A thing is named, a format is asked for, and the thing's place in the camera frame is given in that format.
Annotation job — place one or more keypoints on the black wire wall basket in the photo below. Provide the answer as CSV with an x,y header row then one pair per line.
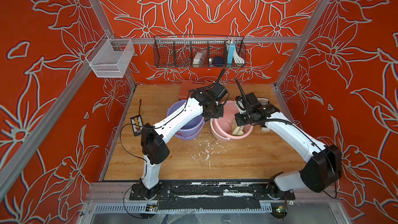
x,y
178,51

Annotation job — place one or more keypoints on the black white handled brush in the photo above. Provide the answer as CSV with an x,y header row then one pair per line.
x,y
263,100

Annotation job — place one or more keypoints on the light blue box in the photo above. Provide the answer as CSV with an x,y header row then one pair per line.
x,y
231,50

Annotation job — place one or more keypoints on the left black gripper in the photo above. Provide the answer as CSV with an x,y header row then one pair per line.
x,y
220,114

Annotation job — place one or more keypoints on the small black yellow card device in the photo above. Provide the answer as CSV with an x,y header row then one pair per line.
x,y
137,125

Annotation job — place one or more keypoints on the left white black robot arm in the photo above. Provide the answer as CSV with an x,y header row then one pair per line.
x,y
155,138

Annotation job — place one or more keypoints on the clear plastic bottle in basket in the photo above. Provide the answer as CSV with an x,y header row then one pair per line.
x,y
199,59

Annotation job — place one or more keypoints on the pink plastic bucket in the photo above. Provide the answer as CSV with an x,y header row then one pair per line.
x,y
222,128

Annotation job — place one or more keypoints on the dark blue round object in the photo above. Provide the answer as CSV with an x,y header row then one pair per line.
x,y
218,61

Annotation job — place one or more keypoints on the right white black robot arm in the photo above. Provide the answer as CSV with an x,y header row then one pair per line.
x,y
323,162

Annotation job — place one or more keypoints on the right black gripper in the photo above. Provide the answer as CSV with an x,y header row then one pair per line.
x,y
238,119

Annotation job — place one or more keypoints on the white wire mesh basket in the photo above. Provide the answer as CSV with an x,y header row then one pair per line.
x,y
111,58

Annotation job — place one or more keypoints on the purple plastic bucket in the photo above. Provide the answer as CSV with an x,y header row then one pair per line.
x,y
192,129

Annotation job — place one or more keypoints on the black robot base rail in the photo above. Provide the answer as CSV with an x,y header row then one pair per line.
x,y
211,194

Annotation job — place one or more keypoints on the yellow stained cloth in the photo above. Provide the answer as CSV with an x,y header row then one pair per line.
x,y
236,130

